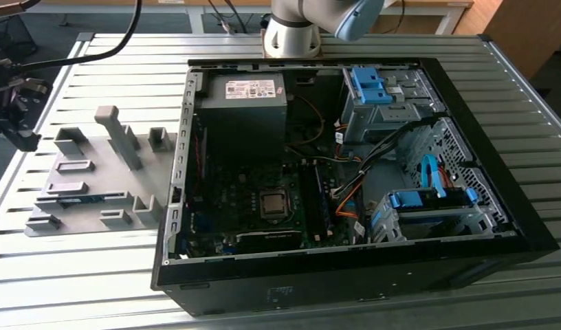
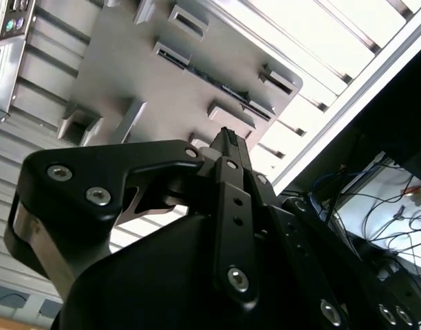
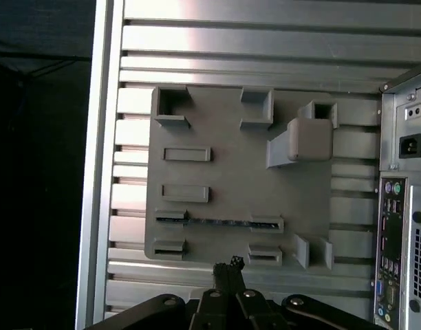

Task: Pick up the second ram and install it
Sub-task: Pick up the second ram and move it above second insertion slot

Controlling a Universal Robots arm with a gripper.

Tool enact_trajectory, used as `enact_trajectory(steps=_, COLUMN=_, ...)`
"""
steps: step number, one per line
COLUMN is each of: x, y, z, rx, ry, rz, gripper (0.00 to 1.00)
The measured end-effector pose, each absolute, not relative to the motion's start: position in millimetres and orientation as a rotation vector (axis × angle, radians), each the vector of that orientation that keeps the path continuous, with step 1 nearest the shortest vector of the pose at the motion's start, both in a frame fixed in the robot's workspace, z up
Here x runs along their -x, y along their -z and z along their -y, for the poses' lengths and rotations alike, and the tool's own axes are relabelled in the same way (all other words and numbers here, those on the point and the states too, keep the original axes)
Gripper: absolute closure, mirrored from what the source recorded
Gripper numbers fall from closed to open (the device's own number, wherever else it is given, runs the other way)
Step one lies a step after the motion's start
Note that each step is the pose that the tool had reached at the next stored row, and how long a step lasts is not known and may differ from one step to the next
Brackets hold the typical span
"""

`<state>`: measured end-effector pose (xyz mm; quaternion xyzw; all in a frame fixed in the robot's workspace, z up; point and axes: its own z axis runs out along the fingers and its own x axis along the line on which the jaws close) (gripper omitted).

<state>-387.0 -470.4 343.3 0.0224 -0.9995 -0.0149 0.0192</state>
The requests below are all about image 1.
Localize black RAM slot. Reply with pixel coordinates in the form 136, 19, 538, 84
300, 159, 321, 241

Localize black mesh wastebasket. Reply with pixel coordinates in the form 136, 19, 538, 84
0, 12, 38, 80

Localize grey parts rack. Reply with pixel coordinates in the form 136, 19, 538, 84
24, 104, 178, 238

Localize grey power supply unit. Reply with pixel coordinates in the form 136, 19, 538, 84
198, 70, 289, 154

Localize green motherboard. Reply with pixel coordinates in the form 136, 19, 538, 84
188, 157, 354, 257

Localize silver CPU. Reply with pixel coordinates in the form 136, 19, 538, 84
260, 190, 289, 216

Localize black CPU socket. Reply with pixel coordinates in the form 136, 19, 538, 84
256, 185, 294, 223

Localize black graphics card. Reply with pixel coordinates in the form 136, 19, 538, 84
236, 230, 305, 255

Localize blue plastic drive latch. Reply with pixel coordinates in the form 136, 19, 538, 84
350, 67, 394, 105

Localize black open PC case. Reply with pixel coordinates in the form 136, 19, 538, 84
150, 56, 561, 317

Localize grey metal drive cage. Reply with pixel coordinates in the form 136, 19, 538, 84
340, 67, 446, 145

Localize blue disk carrier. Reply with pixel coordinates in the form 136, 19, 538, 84
386, 187, 477, 211

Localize black hard disk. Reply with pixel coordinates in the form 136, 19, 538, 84
420, 190, 469, 209

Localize wooden cabinet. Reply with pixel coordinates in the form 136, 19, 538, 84
454, 0, 561, 82

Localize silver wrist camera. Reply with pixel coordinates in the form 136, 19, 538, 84
25, 78, 52, 94

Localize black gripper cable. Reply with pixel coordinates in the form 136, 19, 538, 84
12, 0, 144, 69

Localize orange wires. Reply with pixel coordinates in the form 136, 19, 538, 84
333, 192, 360, 218

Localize black cable bundle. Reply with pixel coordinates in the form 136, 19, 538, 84
330, 116, 440, 199

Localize blue flat data cable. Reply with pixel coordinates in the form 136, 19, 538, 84
420, 154, 449, 199

